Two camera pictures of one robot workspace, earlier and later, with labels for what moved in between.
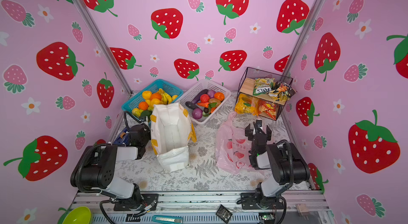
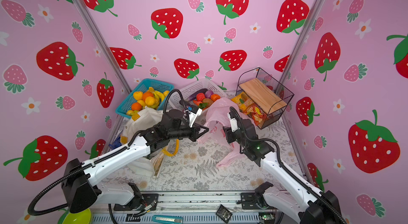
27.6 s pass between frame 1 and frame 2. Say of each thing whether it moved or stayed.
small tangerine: moved
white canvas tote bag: moved
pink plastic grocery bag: moved
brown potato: moved
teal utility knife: stayed
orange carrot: moved
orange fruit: moved
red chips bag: moved
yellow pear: moved
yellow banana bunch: moved
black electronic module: stayed
